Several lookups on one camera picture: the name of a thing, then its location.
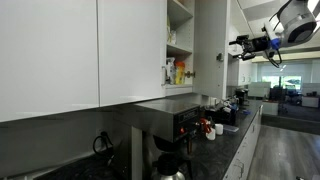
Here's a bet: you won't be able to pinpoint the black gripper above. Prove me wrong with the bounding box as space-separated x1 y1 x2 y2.
228 34 271 62

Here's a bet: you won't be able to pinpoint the light grey cabinet door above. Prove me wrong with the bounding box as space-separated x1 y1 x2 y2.
192 0 232 100

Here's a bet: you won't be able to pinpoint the grey cabinet shelf carcass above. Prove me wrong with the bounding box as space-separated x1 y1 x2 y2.
165 0 196 98

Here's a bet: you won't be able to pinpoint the white bottle in cabinet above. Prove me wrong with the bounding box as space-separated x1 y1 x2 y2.
165 57 176 85

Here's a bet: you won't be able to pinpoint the narrow white glossy cabinet door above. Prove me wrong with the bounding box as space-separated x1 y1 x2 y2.
97 0 168 108

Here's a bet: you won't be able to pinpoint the wide white glossy cabinet door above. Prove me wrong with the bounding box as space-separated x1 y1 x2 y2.
0 0 100 123

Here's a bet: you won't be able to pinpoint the white office partition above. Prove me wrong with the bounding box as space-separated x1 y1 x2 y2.
248 81 272 99

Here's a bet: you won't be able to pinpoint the small black coffee maker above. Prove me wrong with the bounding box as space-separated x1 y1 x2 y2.
234 88 250 107

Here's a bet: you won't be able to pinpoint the yellow canister orange lid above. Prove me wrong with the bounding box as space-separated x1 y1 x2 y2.
174 60 186 85

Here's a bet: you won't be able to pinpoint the small box on shelf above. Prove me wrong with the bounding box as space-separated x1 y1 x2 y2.
169 29 178 45

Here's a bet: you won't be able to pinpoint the black countertop appliance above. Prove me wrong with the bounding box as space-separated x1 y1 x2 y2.
203 99 238 127

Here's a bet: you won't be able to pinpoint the flat blue grey tray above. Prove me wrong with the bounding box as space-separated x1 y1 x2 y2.
222 124 240 134

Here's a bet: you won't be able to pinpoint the plain white cup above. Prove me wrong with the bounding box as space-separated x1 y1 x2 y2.
214 123 224 136

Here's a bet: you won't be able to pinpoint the white office desk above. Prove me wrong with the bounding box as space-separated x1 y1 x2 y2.
301 83 320 109

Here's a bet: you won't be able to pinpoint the white cup with red item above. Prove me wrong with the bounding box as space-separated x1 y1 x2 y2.
205 127 217 141

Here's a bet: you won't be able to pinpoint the white lower drawer cabinets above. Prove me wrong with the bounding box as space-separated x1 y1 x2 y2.
222 104 264 180

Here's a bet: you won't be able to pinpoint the steel black coffee machine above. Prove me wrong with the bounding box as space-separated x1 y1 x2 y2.
113 98 202 180

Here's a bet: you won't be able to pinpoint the white distant wall cabinets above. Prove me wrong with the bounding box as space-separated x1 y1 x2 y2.
227 26 253 88

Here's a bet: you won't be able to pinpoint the white blue wrist camera mount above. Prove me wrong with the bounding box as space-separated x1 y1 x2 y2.
264 21 282 51

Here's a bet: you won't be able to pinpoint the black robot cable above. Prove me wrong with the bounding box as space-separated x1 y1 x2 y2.
265 45 284 69

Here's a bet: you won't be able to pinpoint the black looped wall cable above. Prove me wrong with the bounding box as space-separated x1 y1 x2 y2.
92 130 115 156

